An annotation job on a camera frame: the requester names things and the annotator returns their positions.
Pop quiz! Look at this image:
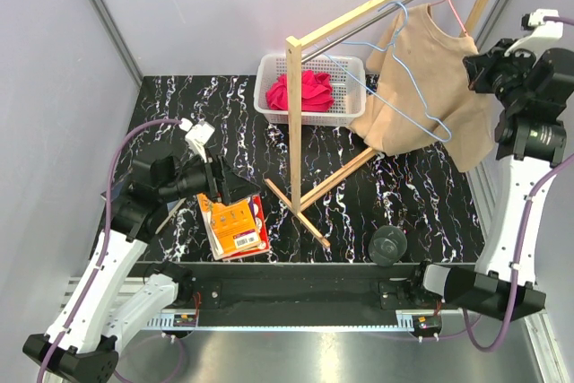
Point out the dark blue book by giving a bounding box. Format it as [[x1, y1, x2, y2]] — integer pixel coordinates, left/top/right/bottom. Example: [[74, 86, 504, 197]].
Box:
[[111, 188, 186, 231]]

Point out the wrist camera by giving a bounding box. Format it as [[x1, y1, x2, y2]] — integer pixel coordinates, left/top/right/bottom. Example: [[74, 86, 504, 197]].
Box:
[[179, 118, 214, 162], [505, 9, 563, 57]]

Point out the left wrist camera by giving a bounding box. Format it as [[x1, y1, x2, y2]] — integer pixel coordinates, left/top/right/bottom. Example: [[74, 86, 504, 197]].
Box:
[[179, 118, 214, 162]]

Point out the black cylindrical cup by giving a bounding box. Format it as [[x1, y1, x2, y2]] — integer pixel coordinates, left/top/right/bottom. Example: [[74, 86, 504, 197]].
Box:
[[368, 225, 407, 267]]

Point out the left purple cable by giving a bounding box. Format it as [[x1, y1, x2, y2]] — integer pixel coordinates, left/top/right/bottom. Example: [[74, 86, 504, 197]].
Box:
[[35, 118, 189, 383]]

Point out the orange book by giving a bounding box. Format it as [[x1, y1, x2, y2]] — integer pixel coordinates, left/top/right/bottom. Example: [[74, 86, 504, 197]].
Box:
[[196, 194, 261, 260]]

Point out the wooden clothes rack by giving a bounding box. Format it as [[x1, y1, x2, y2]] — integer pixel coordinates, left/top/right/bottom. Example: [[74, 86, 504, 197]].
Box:
[[264, 0, 515, 249]]

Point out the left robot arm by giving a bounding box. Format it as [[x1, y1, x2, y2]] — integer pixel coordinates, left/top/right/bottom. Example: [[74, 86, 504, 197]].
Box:
[[22, 151, 260, 382]]

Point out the blue wire hanger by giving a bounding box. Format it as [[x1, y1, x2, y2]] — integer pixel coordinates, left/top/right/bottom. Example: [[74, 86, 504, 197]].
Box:
[[322, 1, 453, 144]]

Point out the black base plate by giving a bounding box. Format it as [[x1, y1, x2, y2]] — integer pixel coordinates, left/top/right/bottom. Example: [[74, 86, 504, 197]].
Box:
[[182, 262, 450, 331]]

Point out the beige t shirt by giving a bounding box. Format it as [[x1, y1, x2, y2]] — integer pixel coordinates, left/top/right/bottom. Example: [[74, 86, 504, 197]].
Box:
[[350, 4, 494, 172]]

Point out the purple book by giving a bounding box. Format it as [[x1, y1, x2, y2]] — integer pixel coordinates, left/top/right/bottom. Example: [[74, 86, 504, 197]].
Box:
[[249, 196, 263, 232]]

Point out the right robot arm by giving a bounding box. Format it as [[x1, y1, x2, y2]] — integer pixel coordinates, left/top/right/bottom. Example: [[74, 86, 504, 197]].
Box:
[[406, 39, 573, 320]]

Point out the white plastic basket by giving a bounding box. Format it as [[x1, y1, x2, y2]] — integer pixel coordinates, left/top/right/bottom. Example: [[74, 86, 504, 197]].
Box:
[[253, 54, 366, 127]]

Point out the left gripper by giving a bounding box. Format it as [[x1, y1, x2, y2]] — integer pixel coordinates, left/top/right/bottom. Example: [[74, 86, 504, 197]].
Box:
[[160, 146, 261, 205]]

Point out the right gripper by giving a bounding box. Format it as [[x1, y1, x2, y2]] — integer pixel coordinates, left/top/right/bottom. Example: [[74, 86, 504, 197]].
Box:
[[465, 38, 538, 110]]

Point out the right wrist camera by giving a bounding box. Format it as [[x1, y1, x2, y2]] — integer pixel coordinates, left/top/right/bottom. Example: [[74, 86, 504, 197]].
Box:
[[505, 9, 563, 57]]

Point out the red t shirt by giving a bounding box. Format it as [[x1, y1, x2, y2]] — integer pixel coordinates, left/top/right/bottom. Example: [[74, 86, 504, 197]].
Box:
[[265, 70, 335, 112]]

